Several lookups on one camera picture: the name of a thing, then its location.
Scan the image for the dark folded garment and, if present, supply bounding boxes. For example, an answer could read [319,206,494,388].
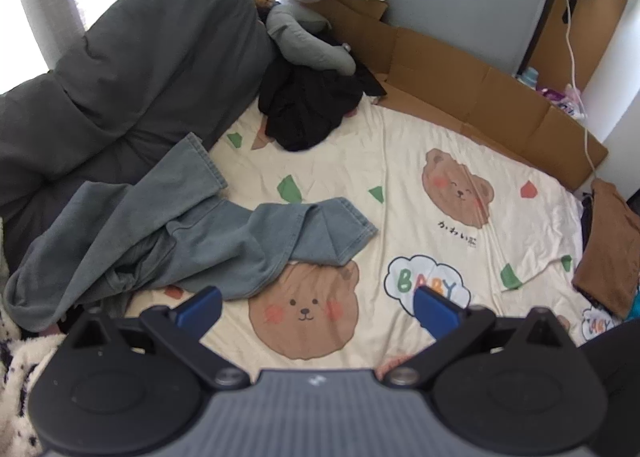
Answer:
[580,192,596,253]

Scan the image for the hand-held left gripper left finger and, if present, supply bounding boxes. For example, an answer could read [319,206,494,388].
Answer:
[65,286,251,392]

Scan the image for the flattened cardboard box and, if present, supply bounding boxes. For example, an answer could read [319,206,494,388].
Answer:
[312,0,610,188]

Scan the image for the black clothes pile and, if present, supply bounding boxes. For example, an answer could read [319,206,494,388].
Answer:
[258,59,388,152]

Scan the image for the white fuzzy spotted blanket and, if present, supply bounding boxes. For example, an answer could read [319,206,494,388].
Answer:
[0,322,76,457]

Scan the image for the dark grey quilt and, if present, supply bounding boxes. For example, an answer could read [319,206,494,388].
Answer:
[0,0,281,222]

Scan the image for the light blue jeans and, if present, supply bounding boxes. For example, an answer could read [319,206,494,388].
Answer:
[4,132,379,333]

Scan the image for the bear printed bed sheet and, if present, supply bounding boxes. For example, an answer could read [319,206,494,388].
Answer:
[120,92,621,373]

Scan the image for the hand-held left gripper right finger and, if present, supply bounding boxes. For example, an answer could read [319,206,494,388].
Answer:
[381,286,576,390]

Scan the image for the white cable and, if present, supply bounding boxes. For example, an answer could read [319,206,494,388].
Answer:
[560,0,601,178]

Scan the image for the purple white packet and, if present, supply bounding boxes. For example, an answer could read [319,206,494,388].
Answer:
[542,84,586,120]

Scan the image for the brown folded garment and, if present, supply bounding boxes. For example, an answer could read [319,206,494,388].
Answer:
[572,179,640,320]

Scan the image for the grey-green long pillow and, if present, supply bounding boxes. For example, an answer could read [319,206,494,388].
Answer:
[265,2,357,76]

